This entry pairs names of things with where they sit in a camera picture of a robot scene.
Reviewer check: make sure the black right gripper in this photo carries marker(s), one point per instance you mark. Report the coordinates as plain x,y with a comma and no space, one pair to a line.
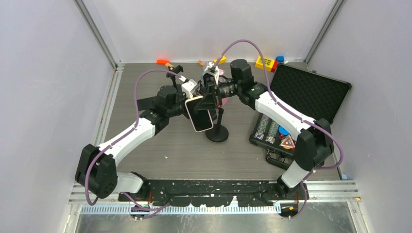
210,98

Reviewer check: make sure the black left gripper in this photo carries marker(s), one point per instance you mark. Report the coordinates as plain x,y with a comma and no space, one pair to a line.
183,96

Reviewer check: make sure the smartphone with cream case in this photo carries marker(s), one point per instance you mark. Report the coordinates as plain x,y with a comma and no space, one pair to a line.
202,120

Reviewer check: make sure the black phone stand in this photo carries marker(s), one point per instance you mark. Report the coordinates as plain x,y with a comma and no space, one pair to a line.
174,72
218,133

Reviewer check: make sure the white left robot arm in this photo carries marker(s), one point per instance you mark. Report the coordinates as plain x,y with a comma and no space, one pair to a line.
97,168

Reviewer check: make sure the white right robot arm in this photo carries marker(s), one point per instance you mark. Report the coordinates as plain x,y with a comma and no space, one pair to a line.
314,141

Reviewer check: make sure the pink wedge stand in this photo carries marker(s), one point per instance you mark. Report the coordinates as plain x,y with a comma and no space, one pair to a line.
225,100

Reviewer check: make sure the black smartphone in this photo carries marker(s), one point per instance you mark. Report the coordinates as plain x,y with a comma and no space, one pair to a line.
146,103

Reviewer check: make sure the tan arch block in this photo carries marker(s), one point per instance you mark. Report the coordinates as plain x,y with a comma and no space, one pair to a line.
200,62

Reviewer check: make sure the orange wooden block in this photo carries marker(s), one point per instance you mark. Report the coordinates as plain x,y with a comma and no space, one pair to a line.
162,62

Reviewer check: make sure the yellow arch block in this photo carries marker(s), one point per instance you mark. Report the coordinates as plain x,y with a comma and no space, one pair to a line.
219,61

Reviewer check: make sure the purple poker chip stack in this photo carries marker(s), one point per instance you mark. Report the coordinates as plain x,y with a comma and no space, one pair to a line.
263,124

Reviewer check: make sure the blue-green poker chip stack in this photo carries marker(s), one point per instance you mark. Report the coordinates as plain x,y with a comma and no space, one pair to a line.
273,129

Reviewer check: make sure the yellow toy brick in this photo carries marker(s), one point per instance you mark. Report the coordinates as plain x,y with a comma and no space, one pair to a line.
264,64

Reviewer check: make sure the red toy brick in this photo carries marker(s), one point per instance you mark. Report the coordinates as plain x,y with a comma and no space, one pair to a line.
274,66

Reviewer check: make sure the blue round game chip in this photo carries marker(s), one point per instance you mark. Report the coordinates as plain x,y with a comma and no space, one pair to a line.
282,131

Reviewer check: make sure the blue toy brick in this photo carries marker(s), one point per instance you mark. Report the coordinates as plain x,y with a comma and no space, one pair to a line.
280,59

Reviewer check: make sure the red triangle game piece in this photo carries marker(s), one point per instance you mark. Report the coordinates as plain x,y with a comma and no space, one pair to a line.
287,142

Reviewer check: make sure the black foam-lined case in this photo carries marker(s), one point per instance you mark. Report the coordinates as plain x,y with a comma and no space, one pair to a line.
314,95

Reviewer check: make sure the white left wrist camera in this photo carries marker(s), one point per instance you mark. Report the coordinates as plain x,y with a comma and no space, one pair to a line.
189,88

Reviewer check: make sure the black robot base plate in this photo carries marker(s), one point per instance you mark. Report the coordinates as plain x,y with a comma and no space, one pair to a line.
212,193

